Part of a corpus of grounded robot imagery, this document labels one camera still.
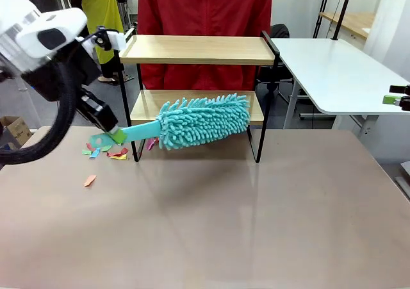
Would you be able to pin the black office chair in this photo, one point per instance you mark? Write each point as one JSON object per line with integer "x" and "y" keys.
{"x": 281, "y": 32}

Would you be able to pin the black tripod legs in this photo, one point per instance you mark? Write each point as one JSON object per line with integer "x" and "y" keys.
{"x": 318, "y": 26}

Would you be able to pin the red paper scrap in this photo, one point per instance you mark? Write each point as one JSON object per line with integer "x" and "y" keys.
{"x": 117, "y": 153}
{"x": 88, "y": 146}

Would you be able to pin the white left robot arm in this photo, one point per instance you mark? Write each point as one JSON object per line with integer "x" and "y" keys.
{"x": 32, "y": 29}

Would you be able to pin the person in red jacket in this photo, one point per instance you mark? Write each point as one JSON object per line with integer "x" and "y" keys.
{"x": 205, "y": 13}

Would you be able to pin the black stand pole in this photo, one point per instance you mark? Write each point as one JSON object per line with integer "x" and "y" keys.
{"x": 343, "y": 10}

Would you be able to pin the brown cardboard box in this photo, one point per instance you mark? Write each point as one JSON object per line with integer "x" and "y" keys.
{"x": 17, "y": 127}

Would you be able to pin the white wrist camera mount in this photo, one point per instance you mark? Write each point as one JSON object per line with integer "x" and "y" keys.
{"x": 115, "y": 41}

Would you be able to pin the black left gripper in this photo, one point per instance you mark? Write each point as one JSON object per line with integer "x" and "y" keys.
{"x": 97, "y": 111}

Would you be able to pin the teal microfiber duster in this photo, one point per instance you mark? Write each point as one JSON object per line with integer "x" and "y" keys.
{"x": 205, "y": 122}

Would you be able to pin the light wooden background table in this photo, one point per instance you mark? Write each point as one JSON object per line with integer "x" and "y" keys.
{"x": 352, "y": 21}

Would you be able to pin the yellow paper scrap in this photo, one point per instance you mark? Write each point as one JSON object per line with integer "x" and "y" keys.
{"x": 119, "y": 158}

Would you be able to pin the orange paper scrap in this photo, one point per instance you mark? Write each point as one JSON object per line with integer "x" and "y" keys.
{"x": 90, "y": 180}

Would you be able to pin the background person in yellow apron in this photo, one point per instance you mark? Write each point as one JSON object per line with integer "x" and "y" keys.
{"x": 102, "y": 7}

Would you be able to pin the blue paper scrap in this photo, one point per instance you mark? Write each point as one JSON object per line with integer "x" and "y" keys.
{"x": 95, "y": 153}

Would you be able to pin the pink paper scrap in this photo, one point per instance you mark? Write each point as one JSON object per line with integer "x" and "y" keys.
{"x": 150, "y": 143}

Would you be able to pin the white table with rounded corner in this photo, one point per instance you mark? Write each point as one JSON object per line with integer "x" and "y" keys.
{"x": 336, "y": 71}

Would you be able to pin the black frame wooden shelf rack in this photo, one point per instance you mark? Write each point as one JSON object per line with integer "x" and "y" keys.
{"x": 198, "y": 50}

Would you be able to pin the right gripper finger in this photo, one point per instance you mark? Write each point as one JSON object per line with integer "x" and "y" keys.
{"x": 398, "y": 88}
{"x": 390, "y": 99}

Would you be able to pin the green paper scrap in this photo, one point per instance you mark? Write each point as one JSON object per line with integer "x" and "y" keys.
{"x": 105, "y": 148}
{"x": 86, "y": 152}

